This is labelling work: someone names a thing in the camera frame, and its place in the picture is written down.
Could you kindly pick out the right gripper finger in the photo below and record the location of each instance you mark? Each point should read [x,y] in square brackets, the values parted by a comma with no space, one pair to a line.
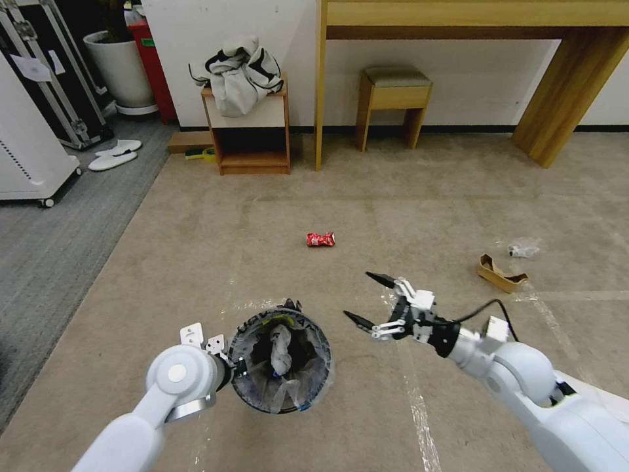
[361,322]
[385,281]

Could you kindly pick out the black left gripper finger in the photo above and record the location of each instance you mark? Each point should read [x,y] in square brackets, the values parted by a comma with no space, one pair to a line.
[242,368]

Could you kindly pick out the round bin with plastic liner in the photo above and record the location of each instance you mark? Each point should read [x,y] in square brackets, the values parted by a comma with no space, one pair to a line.
[314,373]

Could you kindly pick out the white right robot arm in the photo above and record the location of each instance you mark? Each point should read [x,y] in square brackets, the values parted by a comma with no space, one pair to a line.
[530,378]

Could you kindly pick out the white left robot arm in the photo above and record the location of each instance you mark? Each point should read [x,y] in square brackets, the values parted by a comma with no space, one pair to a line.
[147,418]

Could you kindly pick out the crumpled white paper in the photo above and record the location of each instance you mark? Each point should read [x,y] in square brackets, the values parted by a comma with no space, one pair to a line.
[281,351]

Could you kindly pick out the crushed red can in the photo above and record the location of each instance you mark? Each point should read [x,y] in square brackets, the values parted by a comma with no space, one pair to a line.
[321,239]

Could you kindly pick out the torn brown cardboard piece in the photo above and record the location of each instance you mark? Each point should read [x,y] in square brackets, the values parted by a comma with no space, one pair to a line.
[496,278]

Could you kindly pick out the crumpled clear plastic wrapper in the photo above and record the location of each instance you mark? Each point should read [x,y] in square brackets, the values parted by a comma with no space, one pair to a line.
[525,247]

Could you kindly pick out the small wooden side table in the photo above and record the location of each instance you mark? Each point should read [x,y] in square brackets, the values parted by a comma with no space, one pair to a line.
[253,162]

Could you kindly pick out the wooden stool with grey cushion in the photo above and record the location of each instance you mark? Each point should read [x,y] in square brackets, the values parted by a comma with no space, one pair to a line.
[395,93]

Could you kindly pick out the yellow green tape roll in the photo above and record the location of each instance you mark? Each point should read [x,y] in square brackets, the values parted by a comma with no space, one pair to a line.
[204,155]

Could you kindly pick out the flat brown cardboard box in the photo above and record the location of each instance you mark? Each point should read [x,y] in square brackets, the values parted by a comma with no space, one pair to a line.
[189,141]

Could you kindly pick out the white slipper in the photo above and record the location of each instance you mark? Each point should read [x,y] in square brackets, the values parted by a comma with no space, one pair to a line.
[113,161]
[120,146]

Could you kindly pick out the white and black jacket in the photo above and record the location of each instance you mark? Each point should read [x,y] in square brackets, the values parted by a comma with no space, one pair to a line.
[236,83]

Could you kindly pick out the wooden desk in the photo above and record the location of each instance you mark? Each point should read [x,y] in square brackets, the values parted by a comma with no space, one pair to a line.
[565,74]

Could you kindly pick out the red cabinet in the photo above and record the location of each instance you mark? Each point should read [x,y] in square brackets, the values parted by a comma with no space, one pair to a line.
[157,74]

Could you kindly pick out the white wheeled appliance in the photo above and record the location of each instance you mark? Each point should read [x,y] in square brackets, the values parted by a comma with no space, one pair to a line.
[24,142]

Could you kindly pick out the white plant pot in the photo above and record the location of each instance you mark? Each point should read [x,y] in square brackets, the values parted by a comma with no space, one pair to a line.
[123,69]

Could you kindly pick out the white paper label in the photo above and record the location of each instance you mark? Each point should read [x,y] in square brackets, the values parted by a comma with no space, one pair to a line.
[29,68]
[56,61]

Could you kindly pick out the dark potted plant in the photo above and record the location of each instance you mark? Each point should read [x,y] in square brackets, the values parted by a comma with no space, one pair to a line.
[114,19]

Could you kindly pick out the black flight case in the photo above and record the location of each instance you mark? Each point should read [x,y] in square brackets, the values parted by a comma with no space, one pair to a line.
[54,29]

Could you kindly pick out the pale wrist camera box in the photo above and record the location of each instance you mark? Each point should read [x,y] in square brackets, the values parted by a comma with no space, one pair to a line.
[423,301]

